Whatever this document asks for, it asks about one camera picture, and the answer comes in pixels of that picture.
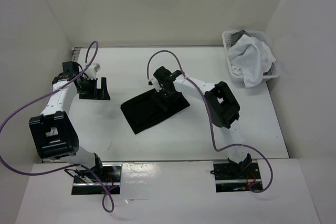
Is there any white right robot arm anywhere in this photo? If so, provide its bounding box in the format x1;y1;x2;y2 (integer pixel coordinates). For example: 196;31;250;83
149;66;252;178

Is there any white skirt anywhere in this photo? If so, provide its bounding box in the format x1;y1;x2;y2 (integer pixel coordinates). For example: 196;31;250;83
228;35;276;88

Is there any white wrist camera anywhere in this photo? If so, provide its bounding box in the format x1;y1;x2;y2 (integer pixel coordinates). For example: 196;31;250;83
85;63;100;79
149;77;162;92

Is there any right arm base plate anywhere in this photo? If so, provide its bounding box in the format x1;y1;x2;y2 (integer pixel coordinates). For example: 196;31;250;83
210;162;263;193

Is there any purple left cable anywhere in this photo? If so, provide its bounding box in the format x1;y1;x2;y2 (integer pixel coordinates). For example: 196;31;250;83
0;40;115;214

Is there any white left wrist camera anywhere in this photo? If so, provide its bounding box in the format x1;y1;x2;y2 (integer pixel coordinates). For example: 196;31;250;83
85;63;100;79

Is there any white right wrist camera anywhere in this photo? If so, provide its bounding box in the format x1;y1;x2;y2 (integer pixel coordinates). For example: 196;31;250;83
149;77;162;92

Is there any dark grey garment in basket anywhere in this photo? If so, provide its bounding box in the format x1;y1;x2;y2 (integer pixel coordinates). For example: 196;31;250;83
230;30;250;46

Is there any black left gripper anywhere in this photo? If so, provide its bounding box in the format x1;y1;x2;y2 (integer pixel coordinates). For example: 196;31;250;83
78;77;110;100

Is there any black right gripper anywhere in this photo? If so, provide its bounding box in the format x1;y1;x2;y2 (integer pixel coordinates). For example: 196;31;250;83
151;85;183;112

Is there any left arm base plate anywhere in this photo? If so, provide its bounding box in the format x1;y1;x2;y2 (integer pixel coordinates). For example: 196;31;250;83
64;164;122;195

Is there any black skirt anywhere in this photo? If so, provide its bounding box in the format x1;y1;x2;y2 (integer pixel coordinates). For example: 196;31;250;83
120;89;190;134

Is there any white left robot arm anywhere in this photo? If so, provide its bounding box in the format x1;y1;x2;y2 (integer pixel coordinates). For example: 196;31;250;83
29;61;110;182

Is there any white plastic basket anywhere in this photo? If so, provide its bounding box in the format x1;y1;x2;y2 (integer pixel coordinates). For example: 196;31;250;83
222;30;280;83

